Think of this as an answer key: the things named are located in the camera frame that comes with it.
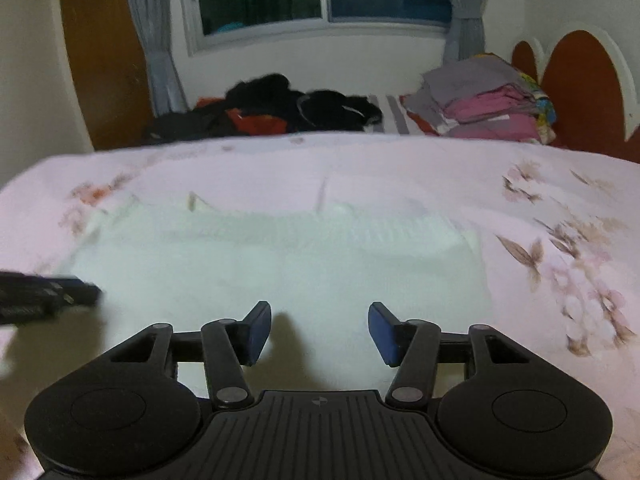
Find pile of dark clothes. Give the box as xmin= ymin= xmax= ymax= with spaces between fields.
xmin=142 ymin=73 xmax=385 ymax=143

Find pink floral bedsheet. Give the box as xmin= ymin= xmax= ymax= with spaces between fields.
xmin=0 ymin=130 xmax=640 ymax=480

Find brown wooden door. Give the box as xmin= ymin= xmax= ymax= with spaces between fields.
xmin=59 ymin=0 xmax=153 ymax=151

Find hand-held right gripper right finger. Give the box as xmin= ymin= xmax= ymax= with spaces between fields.
xmin=368 ymin=301 xmax=556 ymax=407

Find grey curtain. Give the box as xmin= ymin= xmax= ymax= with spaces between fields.
xmin=122 ymin=0 xmax=191 ymax=116
xmin=437 ymin=0 xmax=496 ymax=66

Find cream long-sleeve shirt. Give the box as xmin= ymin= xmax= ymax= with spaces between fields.
xmin=70 ymin=187 xmax=493 ymax=393

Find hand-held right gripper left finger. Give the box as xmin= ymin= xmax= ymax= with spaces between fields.
xmin=85 ymin=301 xmax=272 ymax=409

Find red and white headboard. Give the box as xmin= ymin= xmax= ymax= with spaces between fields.
xmin=511 ymin=21 xmax=640 ymax=163

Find stack of folded clothes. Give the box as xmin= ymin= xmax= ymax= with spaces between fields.
xmin=400 ymin=52 xmax=558 ymax=146

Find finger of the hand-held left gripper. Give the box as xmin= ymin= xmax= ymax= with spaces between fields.
xmin=0 ymin=271 xmax=102 ymax=328

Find striped bedsheet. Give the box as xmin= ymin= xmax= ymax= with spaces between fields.
xmin=367 ymin=94 xmax=436 ymax=136

